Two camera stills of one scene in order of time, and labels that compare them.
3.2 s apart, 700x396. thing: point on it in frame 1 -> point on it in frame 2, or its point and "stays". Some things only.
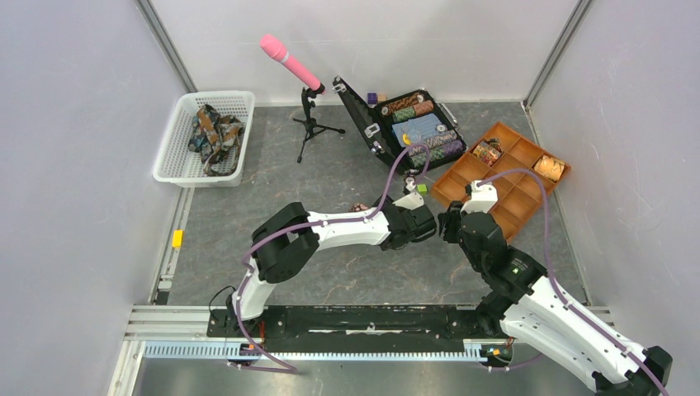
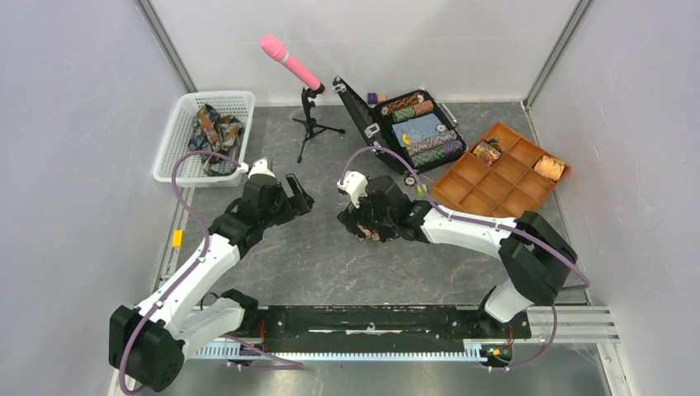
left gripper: x=387 y=200 -> x=298 y=205
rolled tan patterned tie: x=550 y=167 stays
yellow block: x=177 y=238 stays
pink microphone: x=276 y=49 stays
